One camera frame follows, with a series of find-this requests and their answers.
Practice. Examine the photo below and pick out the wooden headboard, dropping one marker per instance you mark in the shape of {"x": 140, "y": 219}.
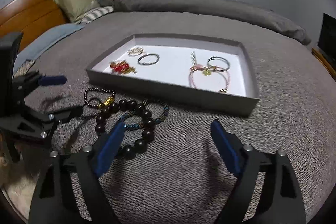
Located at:
{"x": 34, "y": 1}

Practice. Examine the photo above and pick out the cream fluffy rug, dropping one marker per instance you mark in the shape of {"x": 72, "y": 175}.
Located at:
{"x": 18, "y": 190}

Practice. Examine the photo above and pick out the olive pillow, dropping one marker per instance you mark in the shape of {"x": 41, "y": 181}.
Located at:
{"x": 76, "y": 1}

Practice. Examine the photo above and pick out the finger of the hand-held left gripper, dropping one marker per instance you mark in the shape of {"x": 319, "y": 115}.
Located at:
{"x": 51, "y": 80}
{"x": 65, "y": 113}

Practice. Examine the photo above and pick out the grey duvet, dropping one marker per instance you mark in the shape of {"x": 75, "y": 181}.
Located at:
{"x": 210, "y": 11}

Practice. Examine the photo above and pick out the patterned cloth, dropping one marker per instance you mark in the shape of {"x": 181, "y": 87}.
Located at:
{"x": 25, "y": 66}

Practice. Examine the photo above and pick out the black television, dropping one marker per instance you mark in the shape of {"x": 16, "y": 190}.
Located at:
{"x": 328, "y": 35}

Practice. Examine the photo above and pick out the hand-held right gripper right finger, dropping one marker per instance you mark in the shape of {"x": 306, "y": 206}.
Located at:
{"x": 225, "y": 144}

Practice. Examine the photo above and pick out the striped pillow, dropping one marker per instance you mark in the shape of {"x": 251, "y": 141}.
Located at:
{"x": 95, "y": 14}

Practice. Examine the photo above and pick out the thin black bangle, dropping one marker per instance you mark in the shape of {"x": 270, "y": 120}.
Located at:
{"x": 140, "y": 61}

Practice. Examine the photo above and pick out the grey shallow cardboard box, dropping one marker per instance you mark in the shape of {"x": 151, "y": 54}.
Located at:
{"x": 170, "y": 69}

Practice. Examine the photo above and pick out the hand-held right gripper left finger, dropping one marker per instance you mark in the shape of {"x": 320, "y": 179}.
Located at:
{"x": 110, "y": 144}

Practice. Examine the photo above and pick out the grey knit blanket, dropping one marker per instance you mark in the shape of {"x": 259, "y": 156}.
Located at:
{"x": 275, "y": 121}

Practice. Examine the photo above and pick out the wooden television stand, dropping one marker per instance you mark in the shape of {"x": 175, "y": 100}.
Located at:
{"x": 324, "y": 58}

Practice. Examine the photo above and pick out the dark metal bangle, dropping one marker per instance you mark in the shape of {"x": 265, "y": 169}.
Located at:
{"x": 210, "y": 60}

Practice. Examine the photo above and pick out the blue bed sheet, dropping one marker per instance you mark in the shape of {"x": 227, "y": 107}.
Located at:
{"x": 44, "y": 40}

